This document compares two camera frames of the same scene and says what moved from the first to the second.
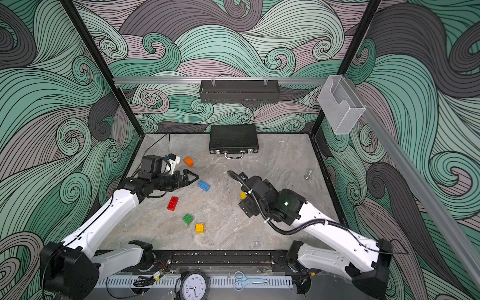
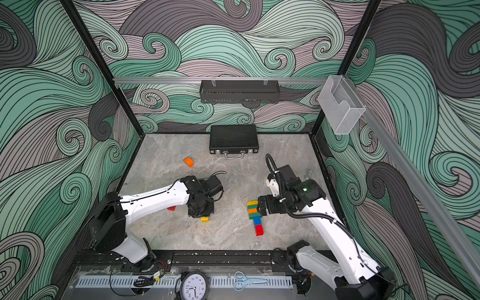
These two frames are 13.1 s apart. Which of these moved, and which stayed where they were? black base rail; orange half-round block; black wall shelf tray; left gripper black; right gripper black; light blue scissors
Moved: right gripper black; left gripper black
Stayed: orange half-round block; light blue scissors; black wall shelf tray; black base rail
